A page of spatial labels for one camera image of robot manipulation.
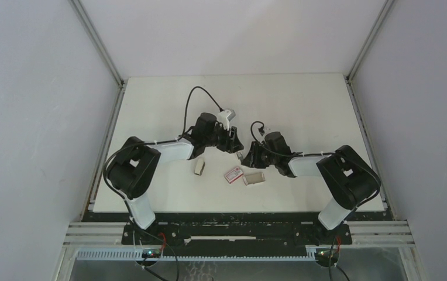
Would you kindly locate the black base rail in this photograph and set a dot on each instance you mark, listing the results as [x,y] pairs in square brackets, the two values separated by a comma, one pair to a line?
[240,235]

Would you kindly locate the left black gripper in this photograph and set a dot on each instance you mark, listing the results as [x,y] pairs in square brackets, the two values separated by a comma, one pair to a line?
[231,144]

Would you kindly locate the left circuit board with wires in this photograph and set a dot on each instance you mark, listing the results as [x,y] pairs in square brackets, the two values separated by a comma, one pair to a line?
[152,254]

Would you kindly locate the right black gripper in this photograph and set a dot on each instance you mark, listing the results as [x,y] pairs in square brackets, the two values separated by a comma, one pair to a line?
[251,160]

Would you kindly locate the red white staple box sleeve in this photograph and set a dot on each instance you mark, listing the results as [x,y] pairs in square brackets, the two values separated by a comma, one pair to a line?
[233,175]

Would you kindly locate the circuit board with wires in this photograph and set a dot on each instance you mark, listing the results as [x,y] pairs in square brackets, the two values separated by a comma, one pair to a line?
[152,254]
[329,258]

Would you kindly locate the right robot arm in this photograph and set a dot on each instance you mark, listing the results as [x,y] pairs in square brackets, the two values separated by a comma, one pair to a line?
[350,180]

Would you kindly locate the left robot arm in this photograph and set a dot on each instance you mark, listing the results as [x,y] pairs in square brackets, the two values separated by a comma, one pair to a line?
[129,171]

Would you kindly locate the right circuit board with wires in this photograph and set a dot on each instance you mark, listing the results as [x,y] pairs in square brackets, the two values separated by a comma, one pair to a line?
[329,258]

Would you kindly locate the cardboard staple box tray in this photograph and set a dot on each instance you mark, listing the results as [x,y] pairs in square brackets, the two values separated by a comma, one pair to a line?
[254,178]

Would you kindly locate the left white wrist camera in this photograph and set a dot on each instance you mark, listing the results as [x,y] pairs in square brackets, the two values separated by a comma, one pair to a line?
[224,117]

